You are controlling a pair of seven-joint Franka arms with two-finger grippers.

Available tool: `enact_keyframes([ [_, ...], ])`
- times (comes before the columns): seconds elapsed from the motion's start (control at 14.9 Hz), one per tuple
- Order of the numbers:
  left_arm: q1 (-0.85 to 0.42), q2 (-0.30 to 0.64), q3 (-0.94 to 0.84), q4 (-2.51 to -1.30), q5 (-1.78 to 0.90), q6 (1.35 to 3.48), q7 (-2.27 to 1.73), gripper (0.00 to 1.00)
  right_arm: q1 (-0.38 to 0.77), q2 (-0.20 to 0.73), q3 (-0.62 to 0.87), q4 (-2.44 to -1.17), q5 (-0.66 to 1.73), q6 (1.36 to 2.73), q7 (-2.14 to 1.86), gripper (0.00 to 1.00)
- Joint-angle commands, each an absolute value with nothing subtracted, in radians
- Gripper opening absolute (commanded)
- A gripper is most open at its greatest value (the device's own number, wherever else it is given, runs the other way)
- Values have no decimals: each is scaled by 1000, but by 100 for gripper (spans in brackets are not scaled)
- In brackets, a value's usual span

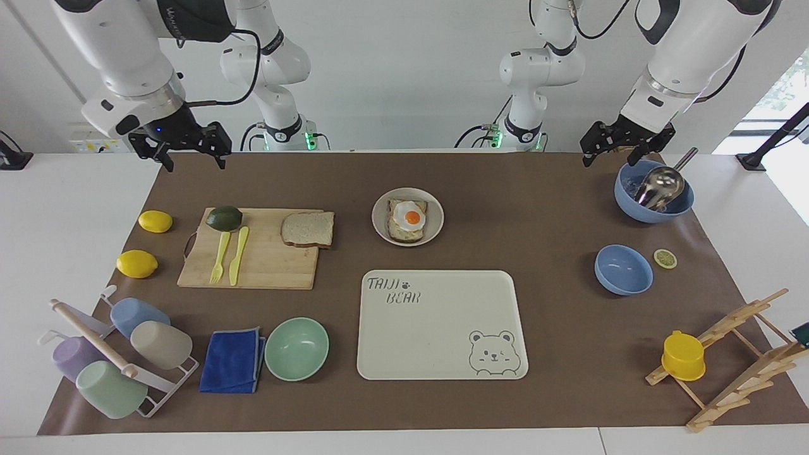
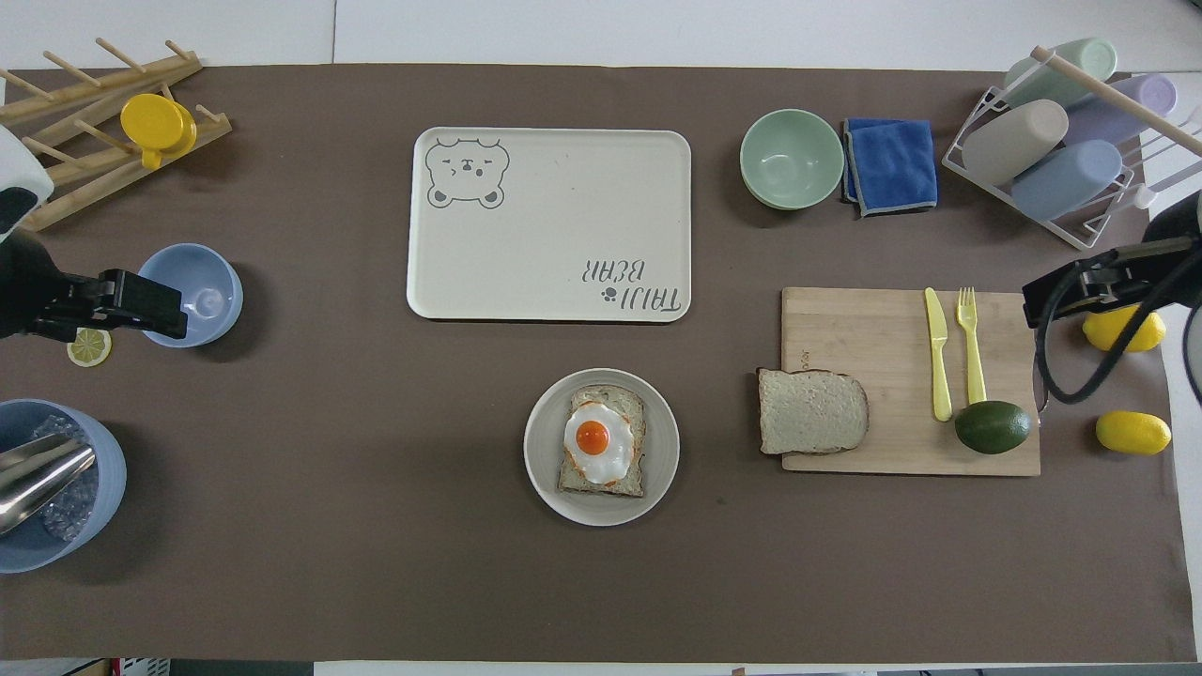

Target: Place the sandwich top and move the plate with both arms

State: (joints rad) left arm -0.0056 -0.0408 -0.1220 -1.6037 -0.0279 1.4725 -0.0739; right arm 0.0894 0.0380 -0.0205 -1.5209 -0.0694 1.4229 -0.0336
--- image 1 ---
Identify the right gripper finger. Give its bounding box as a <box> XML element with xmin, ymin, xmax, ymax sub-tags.
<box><xmin>200</xmin><ymin>121</ymin><xmax>233</xmax><ymax>171</ymax></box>
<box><xmin>128</xmin><ymin>130</ymin><xmax>175</xmax><ymax>173</ymax></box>

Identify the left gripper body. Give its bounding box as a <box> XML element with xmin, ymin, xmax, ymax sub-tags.
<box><xmin>616</xmin><ymin>114</ymin><xmax>676</xmax><ymax>149</ymax></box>

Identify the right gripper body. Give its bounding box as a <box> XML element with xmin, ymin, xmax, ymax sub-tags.
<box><xmin>140</xmin><ymin>101</ymin><xmax>213</xmax><ymax>150</ymax></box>

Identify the beige round plate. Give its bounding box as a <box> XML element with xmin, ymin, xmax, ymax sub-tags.
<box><xmin>371</xmin><ymin>187</ymin><xmax>445</xmax><ymax>247</ymax></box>

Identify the steel ladle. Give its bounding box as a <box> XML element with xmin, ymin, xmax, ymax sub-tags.
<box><xmin>634</xmin><ymin>147</ymin><xmax>700</xmax><ymax>210</ymax></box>

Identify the large blue bowl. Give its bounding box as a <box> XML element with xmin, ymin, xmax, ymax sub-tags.
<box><xmin>614</xmin><ymin>159</ymin><xmax>695</xmax><ymax>224</ymax></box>

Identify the yellow lemon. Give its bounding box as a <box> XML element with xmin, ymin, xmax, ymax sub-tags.
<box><xmin>116</xmin><ymin>250</ymin><xmax>159</xmax><ymax>279</ymax></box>
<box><xmin>138</xmin><ymin>210</ymin><xmax>174</xmax><ymax>234</ymax></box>

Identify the dark green avocado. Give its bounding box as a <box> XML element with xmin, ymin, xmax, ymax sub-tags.
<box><xmin>205</xmin><ymin>205</ymin><xmax>244</xmax><ymax>233</ymax></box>

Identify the yellow-green plastic fork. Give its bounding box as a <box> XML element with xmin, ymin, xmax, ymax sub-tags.
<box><xmin>209</xmin><ymin>231</ymin><xmax>232</xmax><ymax>284</ymax></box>

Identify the yellow-green plastic knife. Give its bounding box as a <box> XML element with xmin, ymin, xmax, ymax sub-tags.
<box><xmin>228</xmin><ymin>226</ymin><xmax>250</xmax><ymax>287</ymax></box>

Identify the small blue bowl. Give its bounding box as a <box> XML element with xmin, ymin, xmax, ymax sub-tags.
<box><xmin>593</xmin><ymin>244</ymin><xmax>655</xmax><ymax>296</ymax></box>

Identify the plain bread slice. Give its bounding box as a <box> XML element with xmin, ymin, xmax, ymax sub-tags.
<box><xmin>280</xmin><ymin>211</ymin><xmax>336</xmax><ymax>250</ymax></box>

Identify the black stand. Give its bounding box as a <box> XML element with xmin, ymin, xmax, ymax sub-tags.
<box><xmin>736</xmin><ymin>102</ymin><xmax>809</xmax><ymax>172</ymax></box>
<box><xmin>0</xmin><ymin>130</ymin><xmax>34</xmax><ymax>171</ymax></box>

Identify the wooden cutting board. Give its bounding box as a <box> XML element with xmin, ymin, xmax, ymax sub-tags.
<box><xmin>176</xmin><ymin>207</ymin><xmax>325</xmax><ymax>291</ymax></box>

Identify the blue cup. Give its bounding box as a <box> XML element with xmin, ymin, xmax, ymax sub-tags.
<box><xmin>109</xmin><ymin>297</ymin><xmax>172</xmax><ymax>340</ymax></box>

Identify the beige cup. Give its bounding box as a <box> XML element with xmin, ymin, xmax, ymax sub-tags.
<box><xmin>130</xmin><ymin>320</ymin><xmax>193</xmax><ymax>371</ymax></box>

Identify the fried egg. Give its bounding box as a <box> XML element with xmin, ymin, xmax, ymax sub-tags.
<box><xmin>392</xmin><ymin>200</ymin><xmax>426</xmax><ymax>231</ymax></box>

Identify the toast with fried egg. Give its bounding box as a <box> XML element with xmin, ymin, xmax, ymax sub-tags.
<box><xmin>386</xmin><ymin>198</ymin><xmax>429</xmax><ymax>243</ymax></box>

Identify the yellow cup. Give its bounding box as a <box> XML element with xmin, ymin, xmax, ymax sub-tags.
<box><xmin>660</xmin><ymin>330</ymin><xmax>707</xmax><ymax>382</ymax></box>

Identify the green bowl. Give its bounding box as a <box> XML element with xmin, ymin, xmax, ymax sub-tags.
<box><xmin>264</xmin><ymin>317</ymin><xmax>331</xmax><ymax>382</ymax></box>

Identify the blue folded cloth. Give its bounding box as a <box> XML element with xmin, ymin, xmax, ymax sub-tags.
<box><xmin>199</xmin><ymin>325</ymin><xmax>267</xmax><ymax>394</ymax></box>

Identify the purple cup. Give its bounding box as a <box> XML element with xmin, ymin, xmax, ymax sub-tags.
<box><xmin>51</xmin><ymin>336</ymin><xmax>109</xmax><ymax>384</ymax></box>

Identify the white cup rack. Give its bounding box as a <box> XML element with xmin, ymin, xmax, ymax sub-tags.
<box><xmin>37</xmin><ymin>285</ymin><xmax>200</xmax><ymax>419</ymax></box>

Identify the green cup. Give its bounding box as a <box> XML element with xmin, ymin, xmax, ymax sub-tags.
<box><xmin>75</xmin><ymin>360</ymin><xmax>149</xmax><ymax>420</ymax></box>

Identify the cream tray with bear print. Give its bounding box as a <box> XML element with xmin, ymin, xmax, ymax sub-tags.
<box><xmin>356</xmin><ymin>269</ymin><xmax>530</xmax><ymax>381</ymax></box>

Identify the wooden drying rack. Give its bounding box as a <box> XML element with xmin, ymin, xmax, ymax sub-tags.
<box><xmin>645</xmin><ymin>288</ymin><xmax>809</xmax><ymax>434</ymax></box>

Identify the black cable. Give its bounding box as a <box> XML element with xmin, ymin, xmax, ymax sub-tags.
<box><xmin>240</xmin><ymin>121</ymin><xmax>267</xmax><ymax>152</ymax></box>
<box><xmin>453</xmin><ymin>124</ymin><xmax>504</xmax><ymax>150</ymax></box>
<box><xmin>694</xmin><ymin>43</ymin><xmax>749</xmax><ymax>104</ymax></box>
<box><xmin>567</xmin><ymin>0</ymin><xmax>633</xmax><ymax>40</ymax></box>
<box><xmin>185</xmin><ymin>28</ymin><xmax>262</xmax><ymax>107</ymax></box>

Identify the white wall socket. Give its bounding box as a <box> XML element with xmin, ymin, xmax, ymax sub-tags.
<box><xmin>69</xmin><ymin>126</ymin><xmax>131</xmax><ymax>154</ymax></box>

